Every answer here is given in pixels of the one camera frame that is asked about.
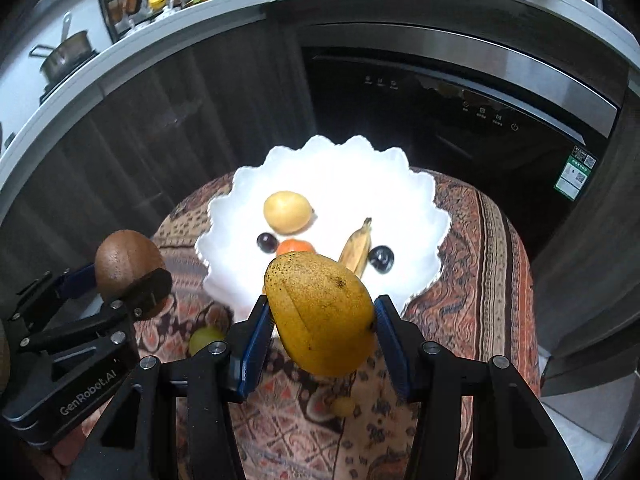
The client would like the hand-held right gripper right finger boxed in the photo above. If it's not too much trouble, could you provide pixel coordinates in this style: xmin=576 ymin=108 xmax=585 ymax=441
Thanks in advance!
xmin=374 ymin=294 xmax=571 ymax=480

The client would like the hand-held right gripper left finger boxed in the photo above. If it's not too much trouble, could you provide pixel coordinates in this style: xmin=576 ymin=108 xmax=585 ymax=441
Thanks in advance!
xmin=67 ymin=294 xmax=275 ymax=480

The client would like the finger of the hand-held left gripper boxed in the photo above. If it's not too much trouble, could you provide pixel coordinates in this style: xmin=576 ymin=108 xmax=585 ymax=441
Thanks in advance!
xmin=6 ymin=262 xmax=98 ymax=322
xmin=17 ymin=267 xmax=173 ymax=357

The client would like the brown kiwi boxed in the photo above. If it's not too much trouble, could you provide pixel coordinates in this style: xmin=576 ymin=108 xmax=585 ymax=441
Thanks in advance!
xmin=94 ymin=230 xmax=167 ymax=313

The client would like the yellow mango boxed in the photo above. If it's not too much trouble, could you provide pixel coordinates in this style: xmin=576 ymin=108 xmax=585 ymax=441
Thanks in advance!
xmin=263 ymin=252 xmax=377 ymax=377

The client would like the small banana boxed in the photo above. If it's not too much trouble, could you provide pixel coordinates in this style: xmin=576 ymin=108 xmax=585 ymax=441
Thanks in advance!
xmin=338 ymin=217 xmax=373 ymax=280

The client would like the white scalloped plate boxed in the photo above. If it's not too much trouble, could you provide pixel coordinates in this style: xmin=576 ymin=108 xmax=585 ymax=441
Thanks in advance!
xmin=194 ymin=135 xmax=452 ymax=320

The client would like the round green fruit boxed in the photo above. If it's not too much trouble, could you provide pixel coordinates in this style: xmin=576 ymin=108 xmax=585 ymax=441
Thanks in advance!
xmin=188 ymin=326 xmax=228 ymax=358

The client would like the orange tangerine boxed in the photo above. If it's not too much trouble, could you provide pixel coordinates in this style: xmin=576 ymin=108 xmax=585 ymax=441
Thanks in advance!
xmin=276 ymin=239 xmax=317 ymax=257

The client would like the patterned tablecloth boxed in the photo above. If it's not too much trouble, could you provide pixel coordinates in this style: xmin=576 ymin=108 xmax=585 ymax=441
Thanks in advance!
xmin=82 ymin=167 xmax=543 ymax=480

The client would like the yellow lemon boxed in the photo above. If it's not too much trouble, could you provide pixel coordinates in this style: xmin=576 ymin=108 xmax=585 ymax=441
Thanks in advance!
xmin=263 ymin=190 xmax=317 ymax=235

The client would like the dark wood cabinet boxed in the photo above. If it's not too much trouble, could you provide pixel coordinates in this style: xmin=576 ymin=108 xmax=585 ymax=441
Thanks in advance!
xmin=0 ymin=15 xmax=316 ymax=281

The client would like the steel pot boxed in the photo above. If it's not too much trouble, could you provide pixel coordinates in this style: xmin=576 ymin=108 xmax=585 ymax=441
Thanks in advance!
xmin=30 ymin=30 xmax=93 ymax=83

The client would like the black built-in dishwasher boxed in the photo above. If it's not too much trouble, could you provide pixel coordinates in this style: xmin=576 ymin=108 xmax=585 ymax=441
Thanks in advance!
xmin=295 ymin=22 xmax=633 ymax=261

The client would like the green energy label sticker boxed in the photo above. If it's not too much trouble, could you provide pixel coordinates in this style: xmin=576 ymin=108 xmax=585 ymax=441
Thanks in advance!
xmin=553 ymin=146 xmax=598 ymax=196

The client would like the black wire spice rack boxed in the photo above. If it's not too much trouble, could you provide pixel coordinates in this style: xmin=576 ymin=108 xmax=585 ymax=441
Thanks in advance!
xmin=96 ymin=0 xmax=211 ymax=43

